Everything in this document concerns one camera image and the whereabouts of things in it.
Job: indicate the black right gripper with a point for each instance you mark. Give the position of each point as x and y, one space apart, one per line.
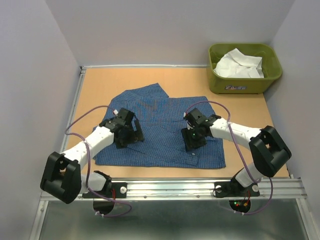
185 134

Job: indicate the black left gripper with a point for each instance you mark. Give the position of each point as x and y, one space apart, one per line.
136 136

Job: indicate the blue plaid long sleeve shirt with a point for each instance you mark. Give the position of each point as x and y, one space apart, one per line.
161 120

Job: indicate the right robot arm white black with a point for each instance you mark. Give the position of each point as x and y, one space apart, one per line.
268 150

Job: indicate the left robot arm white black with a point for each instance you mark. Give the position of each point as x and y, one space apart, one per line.
62 177

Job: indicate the green plastic bin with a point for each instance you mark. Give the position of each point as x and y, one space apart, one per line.
271 69

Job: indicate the white cloth in bin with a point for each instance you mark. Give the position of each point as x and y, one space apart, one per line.
235 64

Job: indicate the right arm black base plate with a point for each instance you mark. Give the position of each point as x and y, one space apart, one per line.
242 195

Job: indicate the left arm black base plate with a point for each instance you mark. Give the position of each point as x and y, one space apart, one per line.
110 201

